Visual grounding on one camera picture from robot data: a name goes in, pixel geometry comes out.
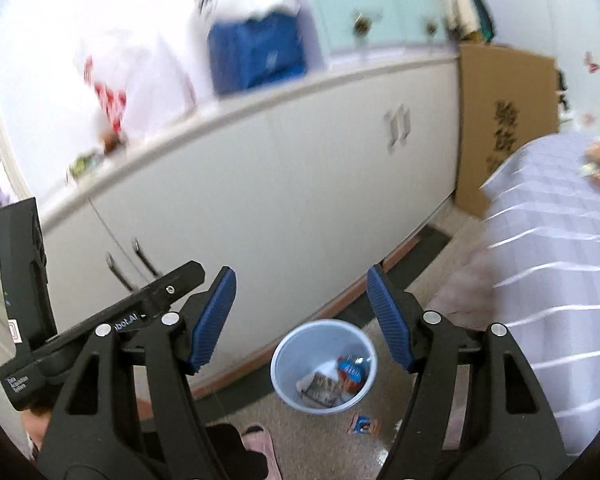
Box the blue orange snack wrapper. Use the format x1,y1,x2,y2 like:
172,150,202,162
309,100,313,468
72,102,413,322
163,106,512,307
348,413,382,437

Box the light blue trash bin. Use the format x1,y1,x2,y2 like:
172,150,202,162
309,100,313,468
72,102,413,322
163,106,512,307
270,320,378,415

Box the snack wrappers in bin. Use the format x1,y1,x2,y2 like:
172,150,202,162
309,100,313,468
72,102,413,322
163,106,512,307
296,356,370,410

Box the long white low cabinet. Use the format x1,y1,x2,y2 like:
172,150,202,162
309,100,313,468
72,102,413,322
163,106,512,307
40,54,458,394

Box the pink slipper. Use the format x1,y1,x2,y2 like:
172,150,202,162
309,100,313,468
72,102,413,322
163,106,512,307
242,424,283,480

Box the purple checkered tablecloth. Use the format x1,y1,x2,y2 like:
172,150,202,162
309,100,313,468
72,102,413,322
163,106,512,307
481,131,600,456

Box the small clutter on cabinet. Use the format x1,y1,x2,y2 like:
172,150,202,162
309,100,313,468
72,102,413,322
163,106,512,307
68,151,105,181

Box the white red plastic bag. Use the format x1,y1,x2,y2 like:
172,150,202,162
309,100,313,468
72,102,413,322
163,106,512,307
84,44,196,156

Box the brown cardboard box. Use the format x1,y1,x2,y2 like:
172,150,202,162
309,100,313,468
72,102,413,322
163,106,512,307
455,42,558,217

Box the blue fabric bag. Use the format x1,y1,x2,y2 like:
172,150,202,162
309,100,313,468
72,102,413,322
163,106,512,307
208,12,306,96

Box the mint drawer unit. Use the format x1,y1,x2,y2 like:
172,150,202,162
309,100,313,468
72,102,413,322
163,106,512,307
299,0,449,58

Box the hanging cream jacket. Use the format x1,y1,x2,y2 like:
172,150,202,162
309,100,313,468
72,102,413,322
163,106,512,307
444,0,496,44

